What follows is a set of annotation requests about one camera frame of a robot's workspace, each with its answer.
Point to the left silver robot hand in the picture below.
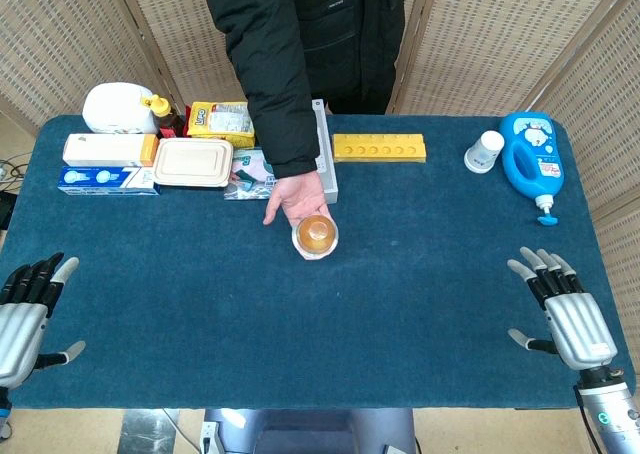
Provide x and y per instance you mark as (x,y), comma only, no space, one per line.
(20,324)

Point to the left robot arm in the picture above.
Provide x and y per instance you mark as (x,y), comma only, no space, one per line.
(4,416)

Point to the clear cup with orange content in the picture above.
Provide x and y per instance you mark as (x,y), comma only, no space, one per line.
(315,236)

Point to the beige lunch box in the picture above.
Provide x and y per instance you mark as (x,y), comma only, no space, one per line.
(192,162)

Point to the person's black jacket torso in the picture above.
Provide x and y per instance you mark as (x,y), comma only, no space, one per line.
(355,39)

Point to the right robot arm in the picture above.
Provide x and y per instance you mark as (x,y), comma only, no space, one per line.
(610,414)

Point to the teal printed packet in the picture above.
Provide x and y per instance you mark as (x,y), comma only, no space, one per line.
(247,181)

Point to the white rounded container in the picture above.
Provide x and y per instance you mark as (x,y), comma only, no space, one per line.
(117,108)

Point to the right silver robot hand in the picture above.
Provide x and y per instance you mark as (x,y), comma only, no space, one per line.
(575,324)

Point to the yellow capped sauce bottle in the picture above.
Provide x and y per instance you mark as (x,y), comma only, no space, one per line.
(164,114)

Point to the person's bare hand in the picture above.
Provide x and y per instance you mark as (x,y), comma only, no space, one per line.
(300,196)

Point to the blue detergent bottle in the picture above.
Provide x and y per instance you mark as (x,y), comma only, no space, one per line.
(532,154)

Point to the blue table cloth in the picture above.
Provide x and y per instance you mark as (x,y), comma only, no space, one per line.
(310,294)

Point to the yellow snack box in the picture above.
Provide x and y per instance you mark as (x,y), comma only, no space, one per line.
(222,124)

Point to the grey metal bar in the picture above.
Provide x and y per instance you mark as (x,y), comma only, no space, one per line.
(327,149)

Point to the person's black jacket sleeve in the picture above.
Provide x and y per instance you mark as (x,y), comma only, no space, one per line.
(272,59)

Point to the yellow block with holes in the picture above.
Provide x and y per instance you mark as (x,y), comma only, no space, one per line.
(380,148)

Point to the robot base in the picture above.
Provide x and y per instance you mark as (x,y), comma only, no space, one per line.
(310,431)

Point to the white power strip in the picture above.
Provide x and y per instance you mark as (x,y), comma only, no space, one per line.
(208,436)

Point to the blue and white box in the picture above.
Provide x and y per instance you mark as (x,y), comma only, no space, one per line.
(105,180)

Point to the white and orange box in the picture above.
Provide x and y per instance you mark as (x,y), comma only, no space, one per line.
(107,150)

